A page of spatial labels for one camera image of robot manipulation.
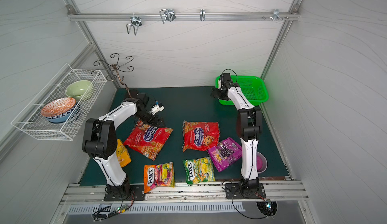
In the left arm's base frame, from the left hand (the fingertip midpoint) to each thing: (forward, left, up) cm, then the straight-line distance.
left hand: (160, 124), depth 91 cm
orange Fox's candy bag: (-28, -3, -5) cm, 28 cm away
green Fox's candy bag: (-25, -24, -5) cm, 35 cm away
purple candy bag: (-17, -38, -2) cm, 42 cm away
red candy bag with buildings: (-9, +7, -4) cm, 12 cm away
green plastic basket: (+38, -67, -4) cm, 77 cm away
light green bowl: (+3, +36, +27) cm, 45 cm away
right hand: (+23, -36, +4) cm, 42 cm away
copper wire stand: (+25, +27, +25) cm, 44 cm away
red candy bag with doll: (-6, -25, -2) cm, 26 cm away
